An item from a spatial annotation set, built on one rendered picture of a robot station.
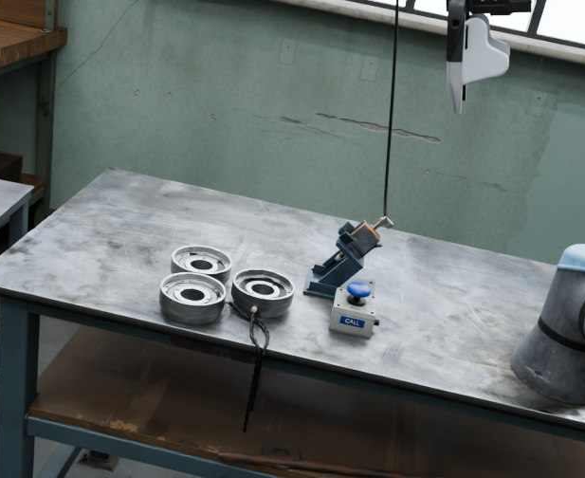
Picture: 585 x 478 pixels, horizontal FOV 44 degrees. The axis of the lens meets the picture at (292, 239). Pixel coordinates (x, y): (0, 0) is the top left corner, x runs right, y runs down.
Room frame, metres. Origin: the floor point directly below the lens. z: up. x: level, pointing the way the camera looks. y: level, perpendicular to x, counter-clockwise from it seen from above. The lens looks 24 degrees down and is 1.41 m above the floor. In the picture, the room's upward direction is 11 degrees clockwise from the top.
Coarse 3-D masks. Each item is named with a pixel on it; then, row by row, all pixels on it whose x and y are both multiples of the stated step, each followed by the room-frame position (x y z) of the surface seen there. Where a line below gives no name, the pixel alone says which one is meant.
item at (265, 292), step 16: (240, 272) 1.11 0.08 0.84; (256, 272) 1.14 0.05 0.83; (272, 272) 1.14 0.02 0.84; (240, 288) 1.05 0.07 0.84; (256, 288) 1.11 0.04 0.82; (272, 288) 1.10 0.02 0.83; (288, 288) 1.11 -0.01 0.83; (240, 304) 1.05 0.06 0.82; (256, 304) 1.04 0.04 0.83; (272, 304) 1.04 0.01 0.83; (288, 304) 1.07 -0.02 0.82
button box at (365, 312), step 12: (336, 300) 1.07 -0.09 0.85; (348, 300) 1.07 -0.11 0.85; (360, 300) 1.08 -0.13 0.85; (372, 300) 1.10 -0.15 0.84; (336, 312) 1.05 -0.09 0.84; (348, 312) 1.05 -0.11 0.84; (360, 312) 1.05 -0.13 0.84; (372, 312) 1.05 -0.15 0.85; (336, 324) 1.05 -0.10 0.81; (348, 324) 1.05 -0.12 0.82; (360, 324) 1.05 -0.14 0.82; (372, 324) 1.05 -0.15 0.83; (360, 336) 1.05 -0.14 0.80
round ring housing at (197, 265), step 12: (180, 252) 1.16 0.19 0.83; (192, 252) 1.17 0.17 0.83; (204, 252) 1.18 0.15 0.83; (216, 252) 1.18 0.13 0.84; (192, 264) 1.14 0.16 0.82; (204, 264) 1.15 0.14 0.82; (216, 264) 1.15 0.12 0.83; (228, 264) 1.16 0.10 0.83; (216, 276) 1.09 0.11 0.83; (228, 276) 1.12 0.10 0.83
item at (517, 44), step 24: (288, 0) 2.62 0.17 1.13; (312, 0) 2.62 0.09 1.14; (336, 0) 2.69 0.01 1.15; (360, 0) 2.74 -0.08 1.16; (408, 0) 2.73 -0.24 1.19; (384, 24) 2.61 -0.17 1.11; (408, 24) 2.60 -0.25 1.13; (432, 24) 2.60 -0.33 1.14; (528, 24) 2.72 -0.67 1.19; (528, 48) 2.57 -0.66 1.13; (552, 48) 2.57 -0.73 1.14; (576, 48) 2.66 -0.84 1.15
